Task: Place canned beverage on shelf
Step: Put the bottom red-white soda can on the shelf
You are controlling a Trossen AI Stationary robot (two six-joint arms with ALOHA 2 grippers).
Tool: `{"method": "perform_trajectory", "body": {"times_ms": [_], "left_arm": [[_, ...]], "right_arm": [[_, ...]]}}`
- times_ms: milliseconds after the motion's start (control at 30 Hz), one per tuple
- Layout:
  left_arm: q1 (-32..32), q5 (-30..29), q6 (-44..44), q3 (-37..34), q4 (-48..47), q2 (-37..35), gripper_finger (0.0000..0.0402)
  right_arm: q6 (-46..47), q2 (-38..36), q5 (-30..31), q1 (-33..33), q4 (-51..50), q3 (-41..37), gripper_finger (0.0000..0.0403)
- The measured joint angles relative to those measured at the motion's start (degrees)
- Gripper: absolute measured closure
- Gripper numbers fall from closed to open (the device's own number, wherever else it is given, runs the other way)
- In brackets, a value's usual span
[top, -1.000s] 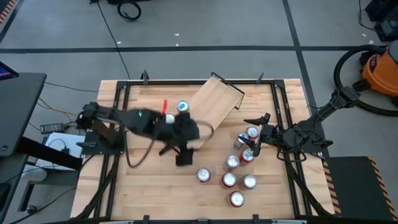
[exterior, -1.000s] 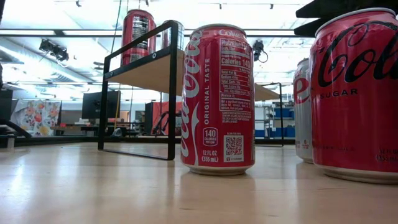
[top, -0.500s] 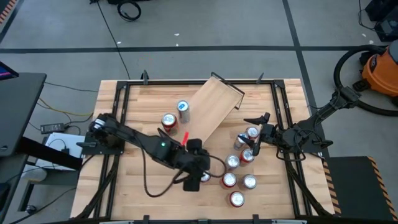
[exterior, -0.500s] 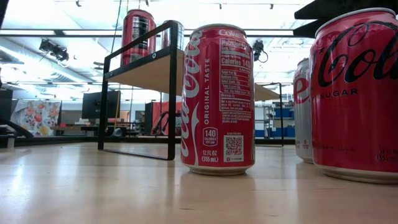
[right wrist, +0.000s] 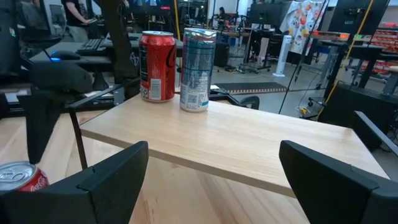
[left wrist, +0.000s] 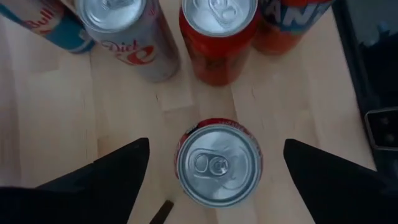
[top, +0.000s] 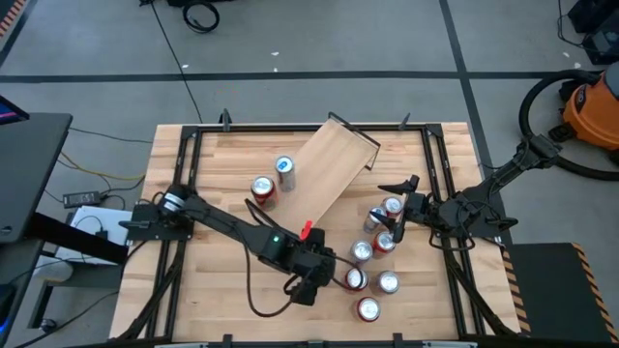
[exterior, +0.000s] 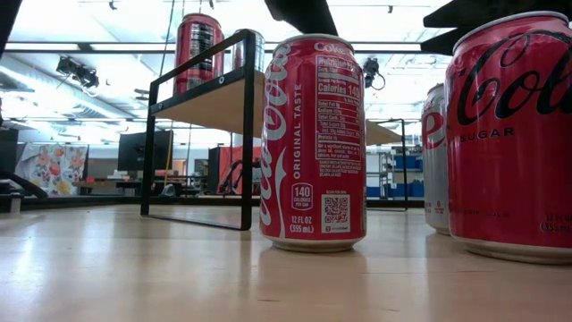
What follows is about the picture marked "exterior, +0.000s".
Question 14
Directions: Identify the dark can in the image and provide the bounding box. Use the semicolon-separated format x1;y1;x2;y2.
231;29;265;72

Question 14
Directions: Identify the red can black print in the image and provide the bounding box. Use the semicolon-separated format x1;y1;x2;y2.
172;12;226;96

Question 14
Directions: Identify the silver Diet Coke can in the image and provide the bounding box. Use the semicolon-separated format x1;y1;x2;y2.
421;82;452;236

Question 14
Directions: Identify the red Coca-Cola Zero Sugar can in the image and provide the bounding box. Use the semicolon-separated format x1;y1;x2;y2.
445;11;572;265

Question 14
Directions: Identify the red Coca-Cola original can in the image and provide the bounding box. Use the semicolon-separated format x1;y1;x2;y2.
258;33;368;254

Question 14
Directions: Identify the shelving with blue bins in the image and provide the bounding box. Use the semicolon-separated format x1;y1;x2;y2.
366;151;425;200

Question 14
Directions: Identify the red panel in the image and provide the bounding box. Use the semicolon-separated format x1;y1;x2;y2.
207;145;263;196

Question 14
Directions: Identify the black monitor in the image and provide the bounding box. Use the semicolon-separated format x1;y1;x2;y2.
117;130;174;172

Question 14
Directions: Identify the floral cloth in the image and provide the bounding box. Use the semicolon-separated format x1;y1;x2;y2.
15;142;89;198

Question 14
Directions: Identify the black cabinet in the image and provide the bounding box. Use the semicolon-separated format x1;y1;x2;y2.
0;128;20;175

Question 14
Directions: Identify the black hanging overhead camera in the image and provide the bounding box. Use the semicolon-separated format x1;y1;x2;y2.
362;56;386;90

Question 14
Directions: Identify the wooden shelf black metal frame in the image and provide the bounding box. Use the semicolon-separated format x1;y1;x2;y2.
140;29;408;232

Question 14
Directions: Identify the thin hanging cable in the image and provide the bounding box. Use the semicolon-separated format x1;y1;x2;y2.
158;0;176;77

